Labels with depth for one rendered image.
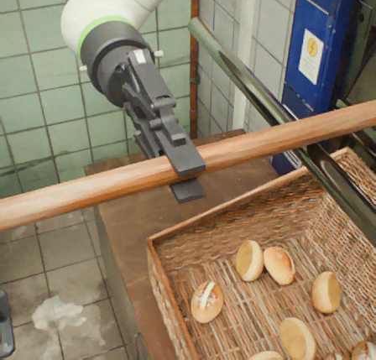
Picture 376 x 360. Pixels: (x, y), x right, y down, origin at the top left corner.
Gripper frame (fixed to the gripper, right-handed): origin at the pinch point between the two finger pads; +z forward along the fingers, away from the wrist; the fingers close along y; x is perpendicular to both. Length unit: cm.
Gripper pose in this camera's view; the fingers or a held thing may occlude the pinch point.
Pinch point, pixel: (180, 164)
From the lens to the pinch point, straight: 52.3
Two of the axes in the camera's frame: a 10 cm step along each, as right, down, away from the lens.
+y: 0.0, 7.4, 6.7
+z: 3.8, 6.2, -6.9
